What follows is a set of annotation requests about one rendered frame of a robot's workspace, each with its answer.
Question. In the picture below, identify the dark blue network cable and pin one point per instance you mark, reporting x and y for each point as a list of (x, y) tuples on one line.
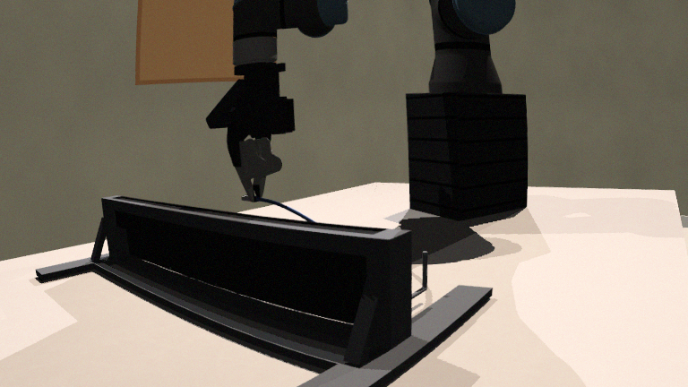
[(284, 207)]

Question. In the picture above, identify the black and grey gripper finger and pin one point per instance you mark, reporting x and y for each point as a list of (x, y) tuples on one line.
[(245, 159), (274, 163)]

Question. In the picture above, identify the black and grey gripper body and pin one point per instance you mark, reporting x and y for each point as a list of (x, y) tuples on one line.
[(276, 118)]

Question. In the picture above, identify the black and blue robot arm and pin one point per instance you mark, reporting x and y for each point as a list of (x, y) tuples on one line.
[(461, 55)]

